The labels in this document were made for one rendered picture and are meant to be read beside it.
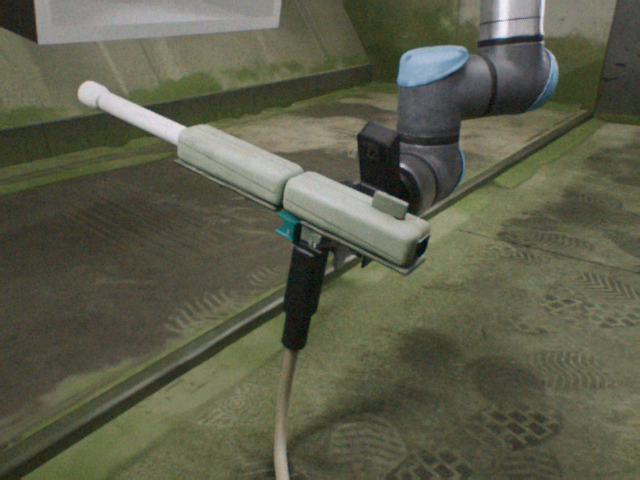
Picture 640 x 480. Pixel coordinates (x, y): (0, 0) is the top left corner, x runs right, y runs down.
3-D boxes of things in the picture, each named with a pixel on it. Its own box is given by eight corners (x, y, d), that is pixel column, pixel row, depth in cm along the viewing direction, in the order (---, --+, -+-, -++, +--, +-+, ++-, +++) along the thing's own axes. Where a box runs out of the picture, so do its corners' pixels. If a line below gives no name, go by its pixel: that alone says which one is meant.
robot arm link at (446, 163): (413, 127, 93) (410, 188, 97) (376, 144, 83) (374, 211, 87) (472, 134, 88) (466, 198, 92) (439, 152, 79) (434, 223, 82)
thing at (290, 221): (315, 229, 66) (318, 211, 65) (293, 241, 63) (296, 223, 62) (297, 220, 67) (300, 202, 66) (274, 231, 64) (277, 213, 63)
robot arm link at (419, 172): (443, 168, 79) (380, 143, 83) (428, 177, 75) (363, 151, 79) (425, 226, 83) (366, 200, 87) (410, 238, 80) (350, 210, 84)
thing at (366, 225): (390, 384, 68) (442, 207, 57) (369, 407, 64) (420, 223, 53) (106, 218, 89) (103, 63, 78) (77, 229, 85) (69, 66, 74)
